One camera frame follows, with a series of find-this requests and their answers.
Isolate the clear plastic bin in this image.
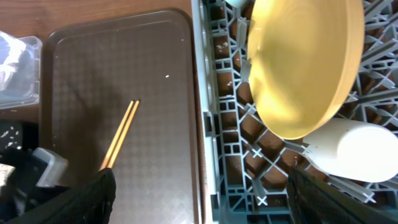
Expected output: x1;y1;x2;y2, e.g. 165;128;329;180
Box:
1;32;42;109

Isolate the grey dishwasher rack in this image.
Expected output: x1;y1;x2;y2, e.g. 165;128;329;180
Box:
192;1;397;223

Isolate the black tray bin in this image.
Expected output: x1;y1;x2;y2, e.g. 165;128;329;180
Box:
1;119;39;156

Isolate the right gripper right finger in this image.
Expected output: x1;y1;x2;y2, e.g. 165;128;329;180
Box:
287;167;397;224

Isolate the yellow plate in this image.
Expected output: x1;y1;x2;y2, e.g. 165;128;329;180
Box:
248;0;364;139

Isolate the clear plastic wrapper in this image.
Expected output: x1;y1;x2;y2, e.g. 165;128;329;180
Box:
1;32;26;91

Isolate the wooden chopstick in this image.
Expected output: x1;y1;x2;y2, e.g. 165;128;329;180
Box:
106;100;140;168
99;100;134;170

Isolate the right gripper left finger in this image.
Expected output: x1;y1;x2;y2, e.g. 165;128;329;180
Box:
8;168;116;224

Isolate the brown serving tray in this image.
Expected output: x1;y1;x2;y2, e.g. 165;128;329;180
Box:
39;9;201;223

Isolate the light blue bowl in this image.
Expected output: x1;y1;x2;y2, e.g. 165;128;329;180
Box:
225;0;248;8

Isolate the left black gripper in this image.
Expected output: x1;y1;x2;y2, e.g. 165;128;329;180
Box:
1;149;68;221

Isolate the white cup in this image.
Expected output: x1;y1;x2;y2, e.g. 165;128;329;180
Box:
303;118;397;182

